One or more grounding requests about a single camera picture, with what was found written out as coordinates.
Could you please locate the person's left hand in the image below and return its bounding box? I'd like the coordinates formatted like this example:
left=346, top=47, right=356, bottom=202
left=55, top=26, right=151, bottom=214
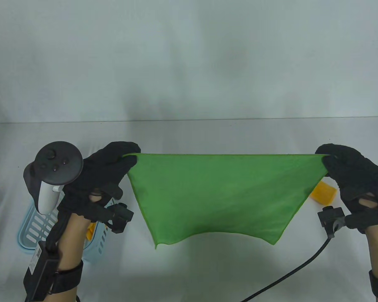
left=57, top=141, right=141, bottom=226

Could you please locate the person's right hand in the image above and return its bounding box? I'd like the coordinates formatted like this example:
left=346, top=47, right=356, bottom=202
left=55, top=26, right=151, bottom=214
left=315, top=144, right=378, bottom=234

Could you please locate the yellow square towel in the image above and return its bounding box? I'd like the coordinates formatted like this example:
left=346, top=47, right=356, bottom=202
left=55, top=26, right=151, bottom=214
left=310, top=181, right=337, bottom=206

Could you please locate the green towel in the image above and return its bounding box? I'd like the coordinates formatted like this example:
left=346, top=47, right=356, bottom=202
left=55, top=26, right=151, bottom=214
left=127, top=153, right=330, bottom=250

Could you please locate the black and white controller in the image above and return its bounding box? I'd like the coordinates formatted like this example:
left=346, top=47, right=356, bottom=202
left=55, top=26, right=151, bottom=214
left=23, top=141, right=83, bottom=215

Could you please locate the light blue plastic basket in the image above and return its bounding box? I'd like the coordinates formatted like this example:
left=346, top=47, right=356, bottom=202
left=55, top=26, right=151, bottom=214
left=17, top=196, right=117, bottom=263

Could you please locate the black sensor box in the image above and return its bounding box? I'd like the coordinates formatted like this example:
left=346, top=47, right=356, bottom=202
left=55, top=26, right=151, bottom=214
left=23, top=240, right=63, bottom=302

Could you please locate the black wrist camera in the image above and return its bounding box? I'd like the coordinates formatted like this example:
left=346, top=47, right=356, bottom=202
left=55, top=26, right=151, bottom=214
left=105, top=203, right=135, bottom=234
left=317, top=205, right=346, bottom=239

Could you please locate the black cable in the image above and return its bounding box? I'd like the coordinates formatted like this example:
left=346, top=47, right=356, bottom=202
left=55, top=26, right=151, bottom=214
left=239, top=234, right=333, bottom=302

